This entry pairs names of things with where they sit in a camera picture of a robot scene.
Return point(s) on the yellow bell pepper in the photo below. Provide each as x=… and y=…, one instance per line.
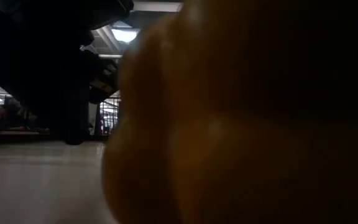
x=228, y=140

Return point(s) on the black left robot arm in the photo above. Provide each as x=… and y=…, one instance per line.
x=42, y=62

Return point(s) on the bright square ceiling light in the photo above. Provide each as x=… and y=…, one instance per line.
x=124, y=35

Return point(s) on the white ceiling panel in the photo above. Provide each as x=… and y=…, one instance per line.
x=157, y=7

